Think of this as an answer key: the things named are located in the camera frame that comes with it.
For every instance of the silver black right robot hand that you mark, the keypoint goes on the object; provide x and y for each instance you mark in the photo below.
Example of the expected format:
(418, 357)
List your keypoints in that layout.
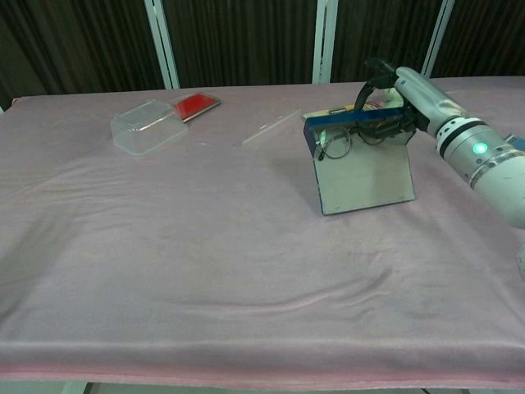
(426, 96)

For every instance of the wire-frame eyeglasses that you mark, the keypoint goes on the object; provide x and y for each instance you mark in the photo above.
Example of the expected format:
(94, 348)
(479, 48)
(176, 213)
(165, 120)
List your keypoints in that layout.
(336, 143)

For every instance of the dark blue glasses case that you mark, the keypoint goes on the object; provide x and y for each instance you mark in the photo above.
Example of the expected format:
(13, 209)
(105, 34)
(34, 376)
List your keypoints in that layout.
(361, 176)

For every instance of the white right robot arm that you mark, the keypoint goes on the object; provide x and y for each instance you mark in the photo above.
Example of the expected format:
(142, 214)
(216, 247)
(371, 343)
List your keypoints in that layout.
(492, 164)

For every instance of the mint green lint roller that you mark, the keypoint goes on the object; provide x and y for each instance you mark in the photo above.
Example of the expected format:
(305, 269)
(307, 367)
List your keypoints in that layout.
(391, 96)

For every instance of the razor in yellow blister pack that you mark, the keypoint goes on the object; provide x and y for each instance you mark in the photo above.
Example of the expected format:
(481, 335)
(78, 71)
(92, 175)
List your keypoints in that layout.
(371, 105)

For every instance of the red flat card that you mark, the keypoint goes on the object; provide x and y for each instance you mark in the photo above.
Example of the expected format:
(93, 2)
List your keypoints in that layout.
(197, 104)

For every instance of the pink tablecloth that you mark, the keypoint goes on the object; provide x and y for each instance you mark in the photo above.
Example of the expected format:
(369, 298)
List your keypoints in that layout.
(205, 246)

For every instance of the clear plastic container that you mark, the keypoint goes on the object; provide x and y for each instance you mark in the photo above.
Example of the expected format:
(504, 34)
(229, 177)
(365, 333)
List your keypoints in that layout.
(143, 131)

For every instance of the white frame post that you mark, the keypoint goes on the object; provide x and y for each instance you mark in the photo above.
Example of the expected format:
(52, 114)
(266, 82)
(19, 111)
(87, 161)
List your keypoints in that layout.
(325, 41)
(162, 41)
(438, 37)

